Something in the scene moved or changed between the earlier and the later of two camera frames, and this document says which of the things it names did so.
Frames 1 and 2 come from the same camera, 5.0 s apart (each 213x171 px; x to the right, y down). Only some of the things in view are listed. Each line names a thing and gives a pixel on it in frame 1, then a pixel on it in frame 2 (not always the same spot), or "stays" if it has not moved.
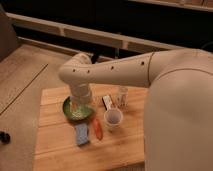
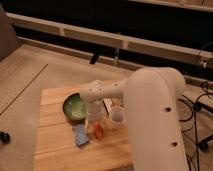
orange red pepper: x=98 y=129 stays
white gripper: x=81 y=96 to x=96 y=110
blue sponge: x=82 y=133 stays
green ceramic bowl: x=74 y=112 stays
